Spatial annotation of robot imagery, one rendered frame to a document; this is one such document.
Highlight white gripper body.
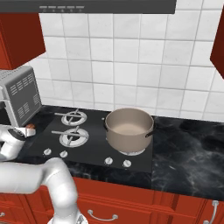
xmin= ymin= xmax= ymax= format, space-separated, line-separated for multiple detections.
xmin=23 ymin=127 xmax=38 ymax=138

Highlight beige cooking pot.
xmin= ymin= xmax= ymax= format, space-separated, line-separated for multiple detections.
xmin=102 ymin=107 xmax=156 ymax=155

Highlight grey toaster oven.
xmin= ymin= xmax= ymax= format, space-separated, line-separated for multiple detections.
xmin=0 ymin=65 xmax=43 ymax=128

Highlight black gas hob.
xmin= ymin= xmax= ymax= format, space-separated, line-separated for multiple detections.
xmin=21 ymin=107 xmax=155 ymax=174

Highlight red drawer front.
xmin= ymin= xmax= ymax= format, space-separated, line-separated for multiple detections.
xmin=76 ymin=192 xmax=154 ymax=224
xmin=0 ymin=192 xmax=55 ymax=224

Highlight dark grey range hood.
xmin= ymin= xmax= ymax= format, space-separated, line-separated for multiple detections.
xmin=0 ymin=0 xmax=178 ymax=15

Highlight red cupboard door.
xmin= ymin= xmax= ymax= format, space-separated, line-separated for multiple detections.
xmin=200 ymin=199 xmax=224 ymax=224

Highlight red wall cupboard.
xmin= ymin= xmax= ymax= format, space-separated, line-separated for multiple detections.
xmin=209 ymin=4 xmax=224 ymax=81
xmin=0 ymin=12 xmax=47 ymax=71

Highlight silver cupboard door handle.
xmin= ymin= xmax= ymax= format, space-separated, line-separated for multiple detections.
xmin=203 ymin=199 xmax=220 ymax=224

